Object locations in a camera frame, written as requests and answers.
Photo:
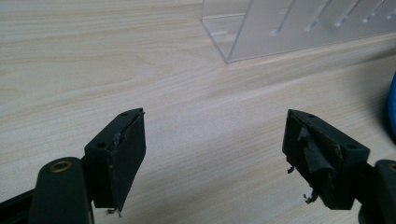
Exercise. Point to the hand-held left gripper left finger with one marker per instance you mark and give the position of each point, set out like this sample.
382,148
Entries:
121,161

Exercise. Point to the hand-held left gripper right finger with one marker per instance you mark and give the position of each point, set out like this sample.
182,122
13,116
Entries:
323,158

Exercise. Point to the blue round object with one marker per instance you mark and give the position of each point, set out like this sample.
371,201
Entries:
392,105

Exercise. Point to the clear acrylic slotted rack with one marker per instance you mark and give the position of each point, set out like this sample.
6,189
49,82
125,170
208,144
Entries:
299,28

